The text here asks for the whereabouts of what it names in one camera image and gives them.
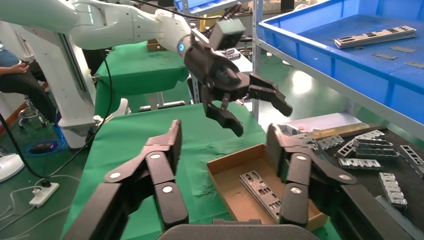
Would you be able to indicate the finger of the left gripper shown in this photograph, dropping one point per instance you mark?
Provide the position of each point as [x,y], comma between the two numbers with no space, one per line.
[222,116]
[271,94]

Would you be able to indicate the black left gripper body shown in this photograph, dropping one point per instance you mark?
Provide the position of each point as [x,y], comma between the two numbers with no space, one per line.
[218,73]

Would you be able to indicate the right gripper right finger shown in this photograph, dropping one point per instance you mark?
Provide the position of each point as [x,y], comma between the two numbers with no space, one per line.
[294,185]

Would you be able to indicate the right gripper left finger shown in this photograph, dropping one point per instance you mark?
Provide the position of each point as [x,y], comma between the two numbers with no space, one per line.
[159,172]

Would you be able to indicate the silver I/O shield plate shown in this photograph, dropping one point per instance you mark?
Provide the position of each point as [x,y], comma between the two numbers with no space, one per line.
[256,190]

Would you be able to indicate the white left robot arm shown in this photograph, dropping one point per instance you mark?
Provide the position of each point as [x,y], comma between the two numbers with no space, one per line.
[99,23]

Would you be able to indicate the shallow cardboard box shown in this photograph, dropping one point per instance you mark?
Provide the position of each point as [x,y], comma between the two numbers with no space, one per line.
[232,198]

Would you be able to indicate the small brown cardboard box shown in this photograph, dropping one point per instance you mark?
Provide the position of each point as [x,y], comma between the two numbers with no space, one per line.
[155,45]

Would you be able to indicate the black felt-lined wooden tray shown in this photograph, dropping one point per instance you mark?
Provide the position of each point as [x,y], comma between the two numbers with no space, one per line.
[364,185]

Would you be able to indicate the blue plastic tray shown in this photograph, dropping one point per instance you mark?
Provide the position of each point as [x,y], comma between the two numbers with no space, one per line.
[364,71]

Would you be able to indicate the green table cloth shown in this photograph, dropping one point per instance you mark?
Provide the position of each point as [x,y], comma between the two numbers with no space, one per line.
[198,142]

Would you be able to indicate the white pipe fitting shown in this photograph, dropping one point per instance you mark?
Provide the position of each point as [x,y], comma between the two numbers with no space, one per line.
[288,130]

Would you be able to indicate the grey perforated shelf upright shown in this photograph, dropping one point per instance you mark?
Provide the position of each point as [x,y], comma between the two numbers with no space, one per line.
[257,49]

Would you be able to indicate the large grey metal plate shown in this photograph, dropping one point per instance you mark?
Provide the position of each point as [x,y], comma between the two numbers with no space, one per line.
[304,139]

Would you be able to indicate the green-clothed side table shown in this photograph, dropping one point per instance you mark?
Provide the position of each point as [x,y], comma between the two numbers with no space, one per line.
[139,69]

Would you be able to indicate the metal plate in bin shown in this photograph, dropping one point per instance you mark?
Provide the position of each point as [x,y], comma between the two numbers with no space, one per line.
[374,37]

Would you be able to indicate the white power strip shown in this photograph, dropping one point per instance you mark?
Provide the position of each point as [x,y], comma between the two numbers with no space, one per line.
[43,195]

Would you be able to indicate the grey tape strip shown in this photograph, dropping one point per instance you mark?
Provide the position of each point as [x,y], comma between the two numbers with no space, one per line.
[402,49]
[415,64]
[384,55]

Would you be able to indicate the chrome stool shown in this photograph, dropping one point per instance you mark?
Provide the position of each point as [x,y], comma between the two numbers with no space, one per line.
[31,112]

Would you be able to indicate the white round floor base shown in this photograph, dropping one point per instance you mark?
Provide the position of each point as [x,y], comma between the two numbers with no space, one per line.
[10,167]

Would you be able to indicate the seated person blue shirt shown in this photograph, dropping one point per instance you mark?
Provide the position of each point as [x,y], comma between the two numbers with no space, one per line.
[20,82]

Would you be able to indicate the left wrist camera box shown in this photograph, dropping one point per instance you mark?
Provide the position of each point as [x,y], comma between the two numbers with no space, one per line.
[227,33]

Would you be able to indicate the silver slotted metal bracket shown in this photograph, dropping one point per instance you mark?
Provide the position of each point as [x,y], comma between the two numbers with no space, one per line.
[329,142]
[392,188]
[412,159]
[359,164]

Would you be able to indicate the silver ladder-shaped metal bracket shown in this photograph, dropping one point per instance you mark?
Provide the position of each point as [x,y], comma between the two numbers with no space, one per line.
[346,149]

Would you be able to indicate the grey metal bracket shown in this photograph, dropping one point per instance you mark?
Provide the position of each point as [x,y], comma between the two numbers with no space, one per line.
[374,149]

